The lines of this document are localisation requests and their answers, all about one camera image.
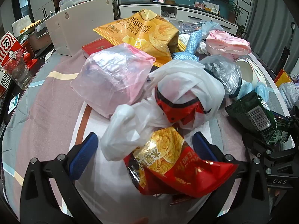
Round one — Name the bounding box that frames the red box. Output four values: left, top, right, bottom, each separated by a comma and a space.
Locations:
82, 38, 115, 57

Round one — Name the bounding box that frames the white tissue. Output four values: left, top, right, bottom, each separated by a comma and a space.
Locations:
178, 33, 191, 46

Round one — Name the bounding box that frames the blue face mask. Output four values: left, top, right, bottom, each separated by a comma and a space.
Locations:
234, 79, 270, 103

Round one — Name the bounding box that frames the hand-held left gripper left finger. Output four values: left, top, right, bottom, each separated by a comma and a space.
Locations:
20, 132, 101, 224

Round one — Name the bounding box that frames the yellow envelope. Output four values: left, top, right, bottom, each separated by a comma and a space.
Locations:
20, 20, 42, 33

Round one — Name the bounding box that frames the desk calendar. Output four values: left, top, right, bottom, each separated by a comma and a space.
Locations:
203, 1, 220, 13

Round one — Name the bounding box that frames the white bin liner bag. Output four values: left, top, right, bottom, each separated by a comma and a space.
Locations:
278, 82, 299, 110

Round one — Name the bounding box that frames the small potted plant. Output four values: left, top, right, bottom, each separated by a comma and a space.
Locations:
236, 24, 248, 39

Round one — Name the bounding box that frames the translucent white plastic bag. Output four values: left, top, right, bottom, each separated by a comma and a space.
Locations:
100, 98, 178, 161

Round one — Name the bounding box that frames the red and white paper bag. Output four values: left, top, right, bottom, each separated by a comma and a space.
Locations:
0, 31, 26, 98

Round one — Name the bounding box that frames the white board box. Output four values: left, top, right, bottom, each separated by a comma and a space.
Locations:
45, 0, 115, 57

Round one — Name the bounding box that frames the white television cabinet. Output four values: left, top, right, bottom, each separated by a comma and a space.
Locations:
118, 3, 240, 35

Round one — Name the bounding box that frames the red and gold snack bag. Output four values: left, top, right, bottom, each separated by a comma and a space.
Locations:
123, 126, 239, 198

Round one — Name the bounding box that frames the black upright stand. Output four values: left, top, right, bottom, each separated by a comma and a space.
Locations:
280, 22, 296, 75

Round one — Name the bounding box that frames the clear blue printed wrapper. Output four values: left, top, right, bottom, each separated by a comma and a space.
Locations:
169, 20, 219, 38

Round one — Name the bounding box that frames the white red printed plastic bag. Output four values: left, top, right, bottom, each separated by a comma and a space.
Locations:
148, 59, 226, 130

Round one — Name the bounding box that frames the grey plastic bag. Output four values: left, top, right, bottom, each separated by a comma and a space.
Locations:
200, 55, 242, 98

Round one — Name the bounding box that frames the small clear storage box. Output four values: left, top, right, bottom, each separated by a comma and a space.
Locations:
58, 0, 94, 10

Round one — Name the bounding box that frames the yellow potato chip bag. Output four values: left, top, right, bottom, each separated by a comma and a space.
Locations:
93, 9, 180, 67

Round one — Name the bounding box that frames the pink packet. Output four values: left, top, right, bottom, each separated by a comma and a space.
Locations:
206, 29, 251, 56

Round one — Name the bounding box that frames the tall potted plant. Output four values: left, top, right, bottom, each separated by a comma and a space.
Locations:
228, 1, 243, 24

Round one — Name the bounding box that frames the white paper cup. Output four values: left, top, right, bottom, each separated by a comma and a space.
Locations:
234, 57, 267, 87

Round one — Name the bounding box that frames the yellow paper bag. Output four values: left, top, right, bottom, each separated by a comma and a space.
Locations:
274, 69, 292, 89

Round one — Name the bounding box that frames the teal card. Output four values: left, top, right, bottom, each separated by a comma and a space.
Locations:
8, 93, 20, 113

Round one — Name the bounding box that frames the light blue knotted cloth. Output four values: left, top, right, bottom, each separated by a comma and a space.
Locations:
172, 29, 202, 61

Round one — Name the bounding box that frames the clear drinking glass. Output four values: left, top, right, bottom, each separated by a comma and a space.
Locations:
3, 55, 33, 90

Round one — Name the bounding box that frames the leafy plant rack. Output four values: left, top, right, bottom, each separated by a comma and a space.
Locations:
112, 0, 120, 19

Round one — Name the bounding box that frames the pink grey striped blanket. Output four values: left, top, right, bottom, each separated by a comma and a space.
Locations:
0, 49, 295, 224

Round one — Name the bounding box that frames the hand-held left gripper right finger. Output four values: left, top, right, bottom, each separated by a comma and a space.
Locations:
193, 131, 270, 224

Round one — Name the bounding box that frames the pink plastic bag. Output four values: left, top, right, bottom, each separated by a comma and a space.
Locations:
70, 44, 156, 118

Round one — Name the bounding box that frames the grey curtain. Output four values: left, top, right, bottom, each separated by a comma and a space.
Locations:
248, 0, 299, 75

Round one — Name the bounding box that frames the green snack packet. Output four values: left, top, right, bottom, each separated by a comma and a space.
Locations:
225, 91, 295, 145

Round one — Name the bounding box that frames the red figurine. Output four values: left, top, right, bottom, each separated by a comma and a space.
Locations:
23, 53, 38, 69

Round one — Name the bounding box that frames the cardboard box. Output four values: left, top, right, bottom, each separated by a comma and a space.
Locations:
28, 31, 52, 52

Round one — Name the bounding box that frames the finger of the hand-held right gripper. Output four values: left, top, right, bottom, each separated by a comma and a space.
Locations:
243, 133, 277, 155
272, 105, 299, 124

